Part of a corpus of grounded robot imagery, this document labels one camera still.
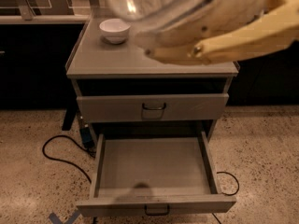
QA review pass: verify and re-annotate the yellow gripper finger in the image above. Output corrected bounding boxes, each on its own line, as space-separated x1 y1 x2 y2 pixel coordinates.
135 0 269 48
145 0 299 65

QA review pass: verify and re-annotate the blue tape cross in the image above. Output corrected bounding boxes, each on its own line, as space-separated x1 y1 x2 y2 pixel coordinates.
48 209 82 224

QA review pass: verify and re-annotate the closed upper grey drawer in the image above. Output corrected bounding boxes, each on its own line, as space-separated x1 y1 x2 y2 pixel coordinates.
77 93 229 122

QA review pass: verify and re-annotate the open middle grey drawer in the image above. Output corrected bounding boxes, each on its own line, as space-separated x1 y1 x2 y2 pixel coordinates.
77 133 236 217

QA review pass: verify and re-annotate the blue power adapter box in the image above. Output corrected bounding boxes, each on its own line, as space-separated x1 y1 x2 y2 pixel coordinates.
79 127 94 148

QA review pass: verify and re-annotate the white ceramic bowl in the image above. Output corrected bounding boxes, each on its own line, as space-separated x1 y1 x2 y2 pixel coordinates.
99 19 131 44

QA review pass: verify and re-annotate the grey drawer cabinet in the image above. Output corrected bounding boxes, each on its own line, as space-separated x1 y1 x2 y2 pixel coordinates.
64 6 241 218

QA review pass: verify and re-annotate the black cable right floor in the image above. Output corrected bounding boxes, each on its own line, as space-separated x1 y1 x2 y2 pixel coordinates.
212 171 241 224

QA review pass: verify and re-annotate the black floor cable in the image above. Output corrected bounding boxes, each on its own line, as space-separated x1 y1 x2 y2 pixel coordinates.
41 133 97 184

